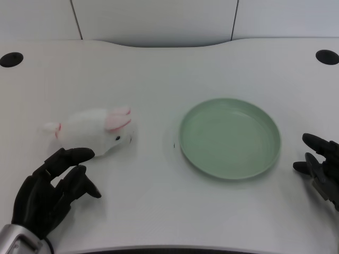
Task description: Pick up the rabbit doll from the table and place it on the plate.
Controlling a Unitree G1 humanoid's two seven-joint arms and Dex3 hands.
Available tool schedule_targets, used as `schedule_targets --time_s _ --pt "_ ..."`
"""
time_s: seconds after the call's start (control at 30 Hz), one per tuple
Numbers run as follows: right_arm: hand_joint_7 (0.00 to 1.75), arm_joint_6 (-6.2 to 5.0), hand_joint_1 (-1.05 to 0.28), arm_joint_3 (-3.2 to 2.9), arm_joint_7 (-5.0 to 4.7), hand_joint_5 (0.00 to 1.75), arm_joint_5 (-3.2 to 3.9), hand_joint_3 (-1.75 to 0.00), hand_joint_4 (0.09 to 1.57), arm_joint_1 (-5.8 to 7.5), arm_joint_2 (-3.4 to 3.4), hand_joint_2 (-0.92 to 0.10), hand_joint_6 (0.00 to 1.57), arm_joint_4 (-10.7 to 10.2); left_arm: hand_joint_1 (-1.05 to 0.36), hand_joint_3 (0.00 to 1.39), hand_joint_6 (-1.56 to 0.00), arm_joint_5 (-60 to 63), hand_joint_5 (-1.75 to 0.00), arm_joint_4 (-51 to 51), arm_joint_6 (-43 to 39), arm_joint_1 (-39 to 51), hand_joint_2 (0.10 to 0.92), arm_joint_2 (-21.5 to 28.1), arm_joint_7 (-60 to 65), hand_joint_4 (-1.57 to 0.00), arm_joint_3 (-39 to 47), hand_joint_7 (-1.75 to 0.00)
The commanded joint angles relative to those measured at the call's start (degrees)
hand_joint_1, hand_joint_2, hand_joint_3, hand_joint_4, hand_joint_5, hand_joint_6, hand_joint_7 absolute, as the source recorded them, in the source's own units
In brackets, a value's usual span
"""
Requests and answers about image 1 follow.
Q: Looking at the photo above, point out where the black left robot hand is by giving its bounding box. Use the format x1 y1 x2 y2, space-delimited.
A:
11 147 102 240

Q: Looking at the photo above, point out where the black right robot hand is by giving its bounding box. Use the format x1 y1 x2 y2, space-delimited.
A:
292 133 339 212

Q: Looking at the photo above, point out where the black round desk grommet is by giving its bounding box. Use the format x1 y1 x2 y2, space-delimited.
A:
0 52 24 68
315 49 339 66

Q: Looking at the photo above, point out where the green round plate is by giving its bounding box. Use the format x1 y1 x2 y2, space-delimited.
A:
179 97 282 182

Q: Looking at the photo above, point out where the white pink rabbit doll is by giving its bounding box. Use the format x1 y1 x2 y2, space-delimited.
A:
43 105 133 158

